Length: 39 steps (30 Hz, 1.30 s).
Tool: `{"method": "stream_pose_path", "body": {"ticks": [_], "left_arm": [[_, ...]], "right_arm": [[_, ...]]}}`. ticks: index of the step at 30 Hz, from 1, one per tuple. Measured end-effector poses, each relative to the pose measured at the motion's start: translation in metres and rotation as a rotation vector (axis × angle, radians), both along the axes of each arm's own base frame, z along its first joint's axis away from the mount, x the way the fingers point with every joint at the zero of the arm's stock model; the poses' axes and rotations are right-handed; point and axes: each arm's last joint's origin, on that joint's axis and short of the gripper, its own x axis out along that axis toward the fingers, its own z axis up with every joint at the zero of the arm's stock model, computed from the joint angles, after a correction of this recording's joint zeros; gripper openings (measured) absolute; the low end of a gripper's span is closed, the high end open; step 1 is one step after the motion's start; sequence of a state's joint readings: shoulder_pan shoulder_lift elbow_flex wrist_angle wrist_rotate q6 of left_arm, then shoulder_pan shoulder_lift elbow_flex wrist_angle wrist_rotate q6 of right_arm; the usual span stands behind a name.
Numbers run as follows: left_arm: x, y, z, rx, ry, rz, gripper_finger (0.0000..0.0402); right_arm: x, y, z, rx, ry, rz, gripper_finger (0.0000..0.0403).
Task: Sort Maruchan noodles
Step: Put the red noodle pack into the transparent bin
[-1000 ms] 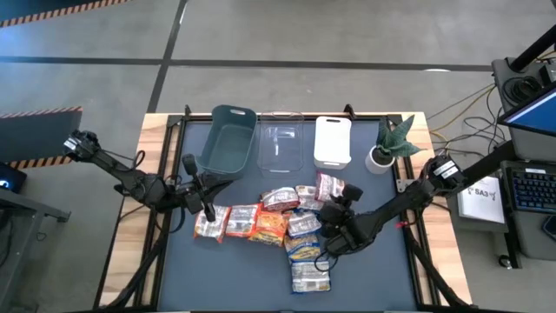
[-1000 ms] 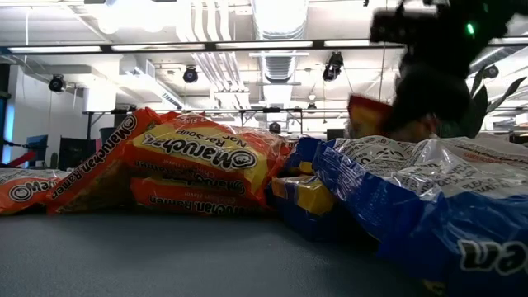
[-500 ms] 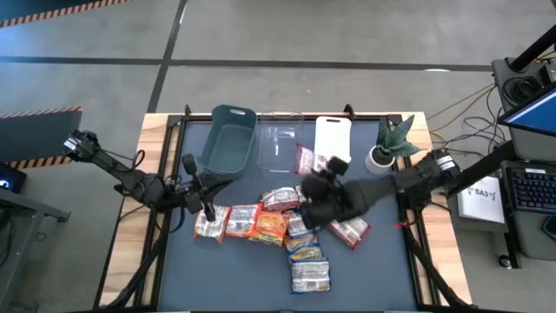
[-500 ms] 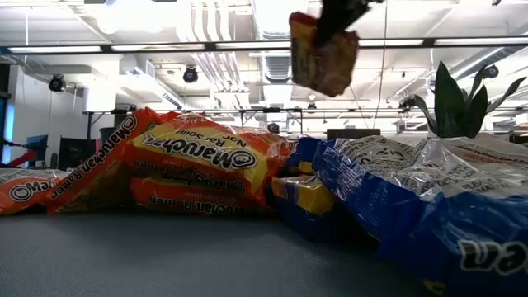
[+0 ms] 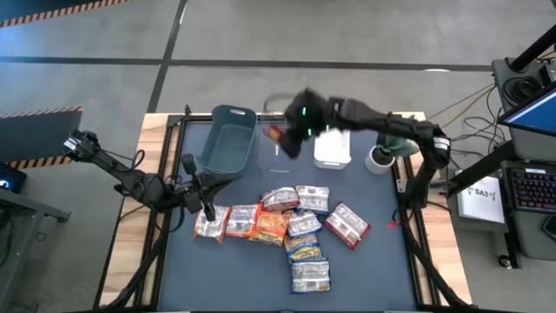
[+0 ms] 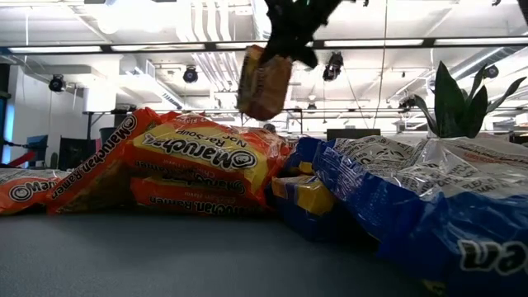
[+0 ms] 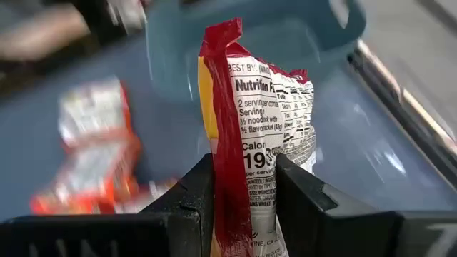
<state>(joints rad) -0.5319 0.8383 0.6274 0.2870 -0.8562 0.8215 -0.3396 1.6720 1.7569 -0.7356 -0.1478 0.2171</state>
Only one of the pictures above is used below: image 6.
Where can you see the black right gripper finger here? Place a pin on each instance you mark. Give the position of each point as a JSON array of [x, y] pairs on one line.
[[308, 57], [274, 53]]

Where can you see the orange Maruchan chicken ramen pack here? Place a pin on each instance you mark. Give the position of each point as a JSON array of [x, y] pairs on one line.
[[214, 152], [185, 200], [264, 90], [24, 191], [103, 152]]

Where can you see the blue Maruchan soy ramen pack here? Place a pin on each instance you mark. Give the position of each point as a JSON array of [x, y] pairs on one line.
[[309, 198], [412, 194], [301, 154]]

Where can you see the black ceiling spotlight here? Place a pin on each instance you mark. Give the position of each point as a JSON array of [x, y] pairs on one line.
[[491, 72], [57, 83], [333, 66], [190, 75]]

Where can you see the person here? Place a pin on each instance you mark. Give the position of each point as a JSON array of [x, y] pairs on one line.
[[270, 128]]

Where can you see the black monitor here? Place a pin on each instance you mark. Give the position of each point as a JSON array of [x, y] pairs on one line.
[[352, 134]]

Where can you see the green snake plant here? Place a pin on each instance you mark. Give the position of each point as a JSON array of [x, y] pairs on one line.
[[449, 103]]

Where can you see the long ceiling light strip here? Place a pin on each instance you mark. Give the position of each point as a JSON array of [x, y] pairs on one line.
[[53, 49]]

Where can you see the black desk monitors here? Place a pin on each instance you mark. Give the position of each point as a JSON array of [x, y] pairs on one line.
[[74, 154]]

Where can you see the black metal table frame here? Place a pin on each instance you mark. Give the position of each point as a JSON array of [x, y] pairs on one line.
[[299, 119], [88, 123]]

